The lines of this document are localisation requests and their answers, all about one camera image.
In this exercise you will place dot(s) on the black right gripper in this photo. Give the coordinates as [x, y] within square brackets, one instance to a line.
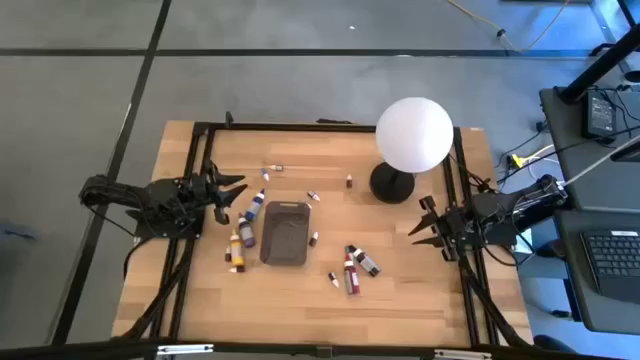
[452, 225]

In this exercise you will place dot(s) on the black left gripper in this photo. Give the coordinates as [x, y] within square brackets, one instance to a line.
[202, 192]

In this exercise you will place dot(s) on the large blue food coloring bottle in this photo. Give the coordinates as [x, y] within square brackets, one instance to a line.
[254, 206]

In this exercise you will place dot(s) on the small blue dropper bottle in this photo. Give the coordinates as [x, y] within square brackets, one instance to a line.
[265, 174]

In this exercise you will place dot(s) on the small olive dropper bottle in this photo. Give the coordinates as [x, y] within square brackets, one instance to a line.
[277, 168]

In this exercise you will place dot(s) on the large yellow food coloring bottle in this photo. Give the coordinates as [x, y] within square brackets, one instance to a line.
[236, 252]

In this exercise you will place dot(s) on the large black food coloring bottle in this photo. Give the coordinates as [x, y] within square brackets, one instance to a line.
[367, 262]

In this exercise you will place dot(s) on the grey translucent plastic bin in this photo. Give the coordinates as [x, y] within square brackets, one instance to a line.
[285, 235]

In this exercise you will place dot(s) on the large red food coloring bottle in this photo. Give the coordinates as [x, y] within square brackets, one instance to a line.
[351, 280]

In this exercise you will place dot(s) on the small dark red dropper bottle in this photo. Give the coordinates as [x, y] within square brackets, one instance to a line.
[349, 182]

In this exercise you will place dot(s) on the small brown dropper bottle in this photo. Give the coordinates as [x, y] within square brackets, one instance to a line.
[313, 240]

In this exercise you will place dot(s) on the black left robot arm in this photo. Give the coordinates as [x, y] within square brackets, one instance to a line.
[115, 192]

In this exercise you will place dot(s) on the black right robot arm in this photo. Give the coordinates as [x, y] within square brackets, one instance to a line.
[525, 200]

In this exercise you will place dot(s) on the white globe table lamp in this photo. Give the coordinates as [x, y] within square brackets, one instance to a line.
[414, 135]

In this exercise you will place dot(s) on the dark grey desk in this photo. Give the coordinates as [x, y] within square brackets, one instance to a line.
[570, 280]
[570, 175]

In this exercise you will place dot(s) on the black bar with silver brackets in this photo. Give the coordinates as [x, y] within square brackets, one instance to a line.
[320, 351]

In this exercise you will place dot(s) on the black laptop keyboard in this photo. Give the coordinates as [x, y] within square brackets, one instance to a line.
[615, 260]

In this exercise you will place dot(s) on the black power adapter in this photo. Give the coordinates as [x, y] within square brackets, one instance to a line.
[599, 115]

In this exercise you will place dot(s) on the black diagonal pole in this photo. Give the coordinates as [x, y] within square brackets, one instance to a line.
[600, 65]

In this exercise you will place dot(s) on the black aluminium table frame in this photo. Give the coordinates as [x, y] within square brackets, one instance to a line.
[300, 127]

